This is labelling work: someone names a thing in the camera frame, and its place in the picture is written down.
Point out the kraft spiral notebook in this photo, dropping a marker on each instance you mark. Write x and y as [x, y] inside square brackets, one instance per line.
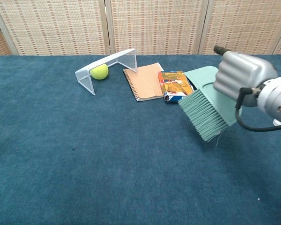
[145, 82]

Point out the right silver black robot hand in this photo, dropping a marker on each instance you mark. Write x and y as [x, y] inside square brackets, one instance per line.
[243, 72]

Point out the mint green dustpan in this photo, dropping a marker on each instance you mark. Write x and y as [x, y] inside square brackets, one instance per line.
[201, 75]

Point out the blue felt table cover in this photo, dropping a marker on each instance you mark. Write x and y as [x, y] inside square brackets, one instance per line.
[84, 152]

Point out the yellow tennis ball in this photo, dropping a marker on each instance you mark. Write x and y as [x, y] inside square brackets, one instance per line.
[99, 72]

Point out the orange snack box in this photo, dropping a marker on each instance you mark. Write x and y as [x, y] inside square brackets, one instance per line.
[175, 85]

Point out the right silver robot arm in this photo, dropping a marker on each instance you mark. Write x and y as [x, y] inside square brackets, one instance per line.
[276, 98]

